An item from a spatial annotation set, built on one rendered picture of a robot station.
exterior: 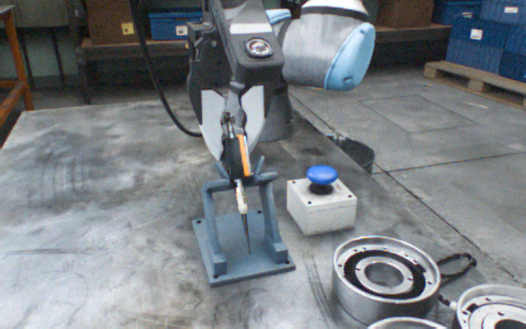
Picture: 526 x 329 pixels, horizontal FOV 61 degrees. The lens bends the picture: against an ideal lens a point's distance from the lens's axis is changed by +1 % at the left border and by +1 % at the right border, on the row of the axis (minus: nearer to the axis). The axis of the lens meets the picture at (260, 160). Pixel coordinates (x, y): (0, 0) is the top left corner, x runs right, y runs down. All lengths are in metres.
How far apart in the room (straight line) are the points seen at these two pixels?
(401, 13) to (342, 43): 3.78
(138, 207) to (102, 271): 0.14
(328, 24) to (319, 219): 0.34
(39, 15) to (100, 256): 3.60
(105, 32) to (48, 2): 0.53
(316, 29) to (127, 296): 0.50
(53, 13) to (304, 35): 3.43
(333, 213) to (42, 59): 3.98
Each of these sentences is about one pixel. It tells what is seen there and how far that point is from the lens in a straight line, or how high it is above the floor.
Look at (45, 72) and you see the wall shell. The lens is 4.43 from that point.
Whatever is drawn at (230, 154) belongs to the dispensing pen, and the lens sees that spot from 0.50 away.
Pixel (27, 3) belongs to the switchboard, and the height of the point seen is 0.74.
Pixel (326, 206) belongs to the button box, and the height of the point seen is 0.84.
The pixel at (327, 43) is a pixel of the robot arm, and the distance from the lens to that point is 0.75.
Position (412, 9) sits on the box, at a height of 0.62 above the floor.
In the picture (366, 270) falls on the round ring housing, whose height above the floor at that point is 0.82.
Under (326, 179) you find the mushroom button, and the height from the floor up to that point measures 0.87.
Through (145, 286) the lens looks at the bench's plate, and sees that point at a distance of 0.52.
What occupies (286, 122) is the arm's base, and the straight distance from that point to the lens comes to 0.87.
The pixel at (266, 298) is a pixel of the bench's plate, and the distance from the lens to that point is 0.49.
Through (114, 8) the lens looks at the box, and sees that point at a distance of 3.75.
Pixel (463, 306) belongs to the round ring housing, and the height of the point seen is 0.83.
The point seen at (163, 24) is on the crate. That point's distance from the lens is 3.82.
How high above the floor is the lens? 1.13
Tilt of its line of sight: 26 degrees down
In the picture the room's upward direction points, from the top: straight up
